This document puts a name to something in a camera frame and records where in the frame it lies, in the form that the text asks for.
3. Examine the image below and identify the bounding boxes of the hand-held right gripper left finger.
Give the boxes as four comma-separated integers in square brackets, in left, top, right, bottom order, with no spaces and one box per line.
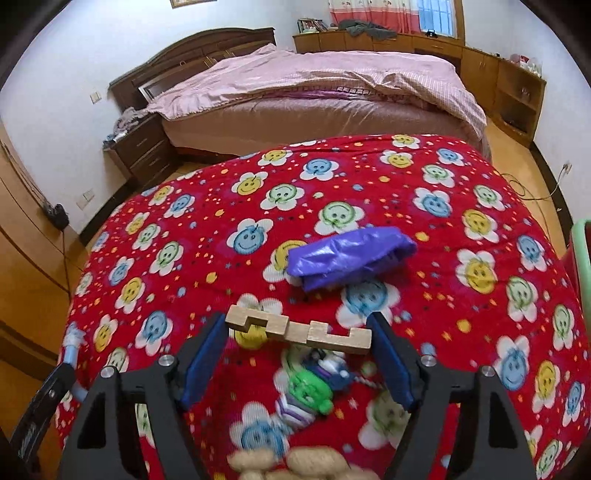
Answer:
[58,311,229,480]

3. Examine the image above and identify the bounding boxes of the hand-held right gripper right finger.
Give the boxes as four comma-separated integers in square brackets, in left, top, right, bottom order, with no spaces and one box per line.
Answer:
[367,311,539,480]

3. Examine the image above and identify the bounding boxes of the notched wooden block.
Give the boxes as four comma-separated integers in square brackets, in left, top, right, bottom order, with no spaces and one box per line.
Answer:
[225,305,374,356]

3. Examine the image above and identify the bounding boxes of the green-rimmed red bin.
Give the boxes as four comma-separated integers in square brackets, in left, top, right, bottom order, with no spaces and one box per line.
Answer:
[569,218,591,296]

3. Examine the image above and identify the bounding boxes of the green and purple toy figure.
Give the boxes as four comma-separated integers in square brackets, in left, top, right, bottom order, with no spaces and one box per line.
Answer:
[274,348,366,433]

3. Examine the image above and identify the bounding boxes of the red flower-print blanket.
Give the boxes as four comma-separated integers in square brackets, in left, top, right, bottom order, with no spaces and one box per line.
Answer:
[55,133,585,480]

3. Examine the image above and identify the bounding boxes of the peanut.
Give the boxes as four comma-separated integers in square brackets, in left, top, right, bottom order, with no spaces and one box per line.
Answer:
[287,446,348,473]
[229,449,278,473]

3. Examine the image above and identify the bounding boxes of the purple plastic bag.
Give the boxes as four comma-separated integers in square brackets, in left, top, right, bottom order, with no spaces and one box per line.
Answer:
[286,226,418,293]

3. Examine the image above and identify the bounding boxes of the wooden wardrobe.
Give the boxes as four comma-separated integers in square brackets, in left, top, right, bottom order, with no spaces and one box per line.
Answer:
[0,119,91,371]

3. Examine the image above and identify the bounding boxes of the dark wooden nightstand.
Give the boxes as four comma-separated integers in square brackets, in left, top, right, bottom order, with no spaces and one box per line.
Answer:
[103,113,179,190]

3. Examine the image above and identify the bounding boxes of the clothes pile on nightstand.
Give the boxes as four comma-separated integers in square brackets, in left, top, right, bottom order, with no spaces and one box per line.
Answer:
[113,107,151,135]

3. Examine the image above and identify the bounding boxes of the bed with brown mattress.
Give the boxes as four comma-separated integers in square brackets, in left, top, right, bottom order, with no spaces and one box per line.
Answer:
[147,44,488,160]

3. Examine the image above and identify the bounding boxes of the pink checked quilt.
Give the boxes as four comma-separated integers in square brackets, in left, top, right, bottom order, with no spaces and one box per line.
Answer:
[147,44,488,139]

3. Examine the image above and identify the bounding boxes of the long wooden cabinet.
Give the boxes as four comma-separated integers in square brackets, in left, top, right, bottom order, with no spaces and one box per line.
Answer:
[292,30,548,149]

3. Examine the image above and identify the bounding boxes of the dark wooden headboard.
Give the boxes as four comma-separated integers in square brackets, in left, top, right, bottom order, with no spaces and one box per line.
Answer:
[109,27,277,116]

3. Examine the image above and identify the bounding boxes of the small items on cabinet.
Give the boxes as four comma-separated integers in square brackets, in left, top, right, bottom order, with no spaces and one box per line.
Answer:
[508,53,544,75]

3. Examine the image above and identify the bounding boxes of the grey clothes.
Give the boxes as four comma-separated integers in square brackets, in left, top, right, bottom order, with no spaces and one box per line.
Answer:
[339,19,398,40]

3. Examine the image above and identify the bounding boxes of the window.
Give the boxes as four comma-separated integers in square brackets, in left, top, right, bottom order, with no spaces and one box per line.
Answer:
[416,0,463,38]

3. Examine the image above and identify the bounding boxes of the floral curtain with red hem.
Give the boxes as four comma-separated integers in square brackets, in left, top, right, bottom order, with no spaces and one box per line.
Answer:
[327,0,424,34]

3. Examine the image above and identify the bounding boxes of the floor cable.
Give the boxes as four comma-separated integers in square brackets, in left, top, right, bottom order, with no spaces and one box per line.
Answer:
[501,172,571,200]

